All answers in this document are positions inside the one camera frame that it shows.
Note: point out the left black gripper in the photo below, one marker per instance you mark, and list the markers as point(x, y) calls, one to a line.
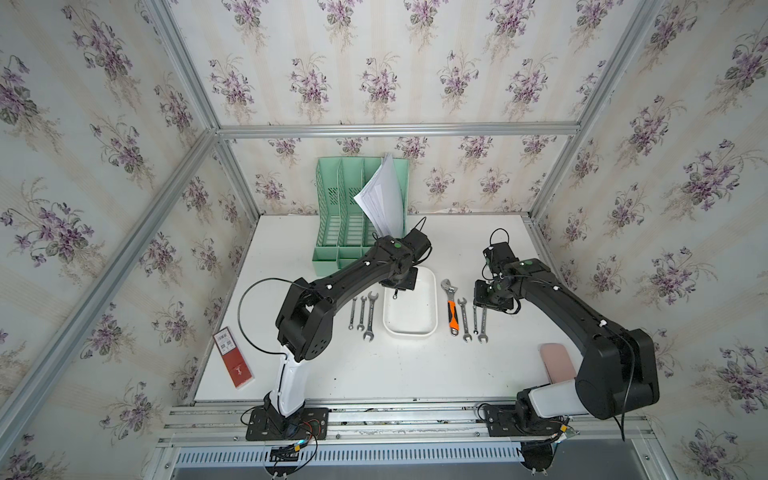
point(411, 285)

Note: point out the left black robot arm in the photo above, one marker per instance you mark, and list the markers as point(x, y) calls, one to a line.
point(305, 320)

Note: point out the large silver wrench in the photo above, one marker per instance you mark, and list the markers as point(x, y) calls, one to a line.
point(368, 334)

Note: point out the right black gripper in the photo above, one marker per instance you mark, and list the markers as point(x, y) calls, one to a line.
point(478, 298)

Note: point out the white plastic storage box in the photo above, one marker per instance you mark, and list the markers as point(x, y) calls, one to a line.
point(413, 315)

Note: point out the orange handled adjustable wrench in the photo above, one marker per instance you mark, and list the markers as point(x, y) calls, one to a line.
point(450, 291)

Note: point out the small silver wrench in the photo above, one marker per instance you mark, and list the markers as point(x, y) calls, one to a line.
point(360, 326)

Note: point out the pink case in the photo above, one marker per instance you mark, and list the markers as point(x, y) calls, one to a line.
point(557, 363)

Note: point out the silver wrench pair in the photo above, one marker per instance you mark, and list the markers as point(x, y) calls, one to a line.
point(482, 336)

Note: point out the red card package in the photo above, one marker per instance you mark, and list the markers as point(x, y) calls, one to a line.
point(232, 357)

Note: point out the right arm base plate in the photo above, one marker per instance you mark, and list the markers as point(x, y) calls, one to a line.
point(519, 419)

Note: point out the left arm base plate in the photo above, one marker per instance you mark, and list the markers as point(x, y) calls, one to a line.
point(265, 424)

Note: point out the silver combination wrench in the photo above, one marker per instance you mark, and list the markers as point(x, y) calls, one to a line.
point(466, 336)

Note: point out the white paper stack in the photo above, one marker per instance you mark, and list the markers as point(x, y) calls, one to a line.
point(381, 200)

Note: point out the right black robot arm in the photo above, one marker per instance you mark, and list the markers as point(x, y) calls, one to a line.
point(617, 373)

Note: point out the small circuit board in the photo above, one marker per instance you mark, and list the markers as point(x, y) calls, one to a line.
point(288, 453)

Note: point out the green file organizer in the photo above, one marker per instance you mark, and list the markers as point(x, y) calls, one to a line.
point(345, 232)

